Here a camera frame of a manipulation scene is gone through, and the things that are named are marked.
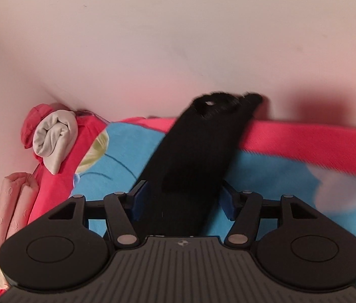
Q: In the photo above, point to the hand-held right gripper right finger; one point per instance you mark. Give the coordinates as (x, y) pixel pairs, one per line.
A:
(228, 206)

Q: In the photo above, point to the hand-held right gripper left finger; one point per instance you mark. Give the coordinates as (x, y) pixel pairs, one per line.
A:
(139, 200)

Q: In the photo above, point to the black pants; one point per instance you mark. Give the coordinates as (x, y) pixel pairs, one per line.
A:
(197, 151)

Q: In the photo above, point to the blue floral blanket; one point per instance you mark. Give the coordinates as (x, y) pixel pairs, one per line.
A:
(275, 180)

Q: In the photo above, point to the red bedsheet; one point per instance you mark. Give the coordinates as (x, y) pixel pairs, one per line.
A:
(291, 135)

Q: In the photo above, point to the cream folded blanket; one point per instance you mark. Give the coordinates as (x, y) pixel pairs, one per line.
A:
(55, 139)

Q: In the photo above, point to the pink pillow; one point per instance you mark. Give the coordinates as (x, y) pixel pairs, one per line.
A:
(4, 208)
(23, 205)

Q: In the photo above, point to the red folded cloth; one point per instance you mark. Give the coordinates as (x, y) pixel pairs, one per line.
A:
(32, 123)

